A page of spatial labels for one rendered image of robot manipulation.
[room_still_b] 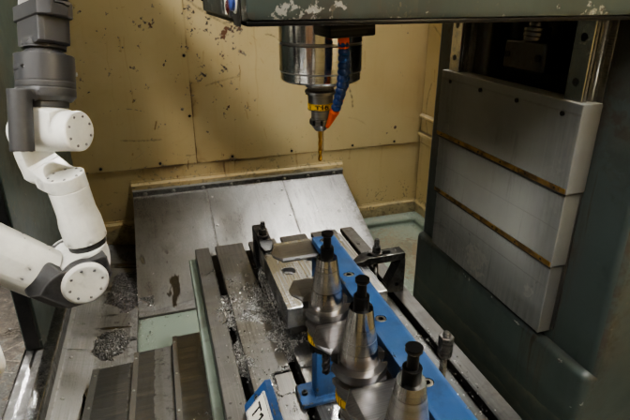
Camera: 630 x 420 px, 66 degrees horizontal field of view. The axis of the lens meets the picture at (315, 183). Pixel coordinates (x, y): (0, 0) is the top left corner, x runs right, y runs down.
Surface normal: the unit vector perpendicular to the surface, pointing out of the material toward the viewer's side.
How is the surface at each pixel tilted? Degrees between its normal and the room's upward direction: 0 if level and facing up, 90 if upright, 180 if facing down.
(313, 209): 24
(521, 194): 90
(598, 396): 90
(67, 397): 17
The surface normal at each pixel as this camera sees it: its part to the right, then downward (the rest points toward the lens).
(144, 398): -0.04, -0.97
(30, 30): -0.63, 0.07
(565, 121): -0.96, 0.12
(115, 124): 0.30, 0.34
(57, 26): 0.78, 0.05
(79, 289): 0.61, 0.29
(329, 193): 0.12, -0.71
